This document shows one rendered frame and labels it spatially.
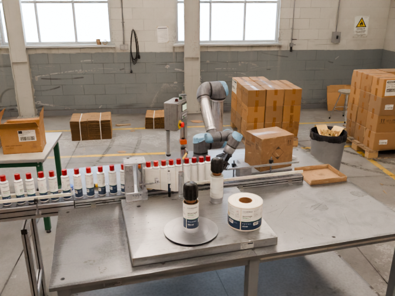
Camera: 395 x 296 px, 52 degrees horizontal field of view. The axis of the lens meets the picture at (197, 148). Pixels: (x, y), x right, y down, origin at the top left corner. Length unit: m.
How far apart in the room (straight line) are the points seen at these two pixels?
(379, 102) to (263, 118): 1.59
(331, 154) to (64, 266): 3.64
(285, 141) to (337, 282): 1.09
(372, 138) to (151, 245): 4.48
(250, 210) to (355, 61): 7.01
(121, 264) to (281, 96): 4.45
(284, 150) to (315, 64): 5.55
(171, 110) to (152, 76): 5.43
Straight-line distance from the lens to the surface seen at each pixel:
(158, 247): 2.22
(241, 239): 2.28
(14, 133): 4.05
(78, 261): 2.28
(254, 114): 6.12
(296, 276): 3.18
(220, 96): 3.06
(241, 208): 2.29
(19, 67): 8.39
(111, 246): 2.36
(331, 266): 3.35
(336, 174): 3.36
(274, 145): 3.21
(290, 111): 6.27
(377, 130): 6.13
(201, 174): 2.85
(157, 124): 7.18
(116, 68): 8.11
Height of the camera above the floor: 2.10
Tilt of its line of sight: 20 degrees down
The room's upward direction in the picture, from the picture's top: straight up
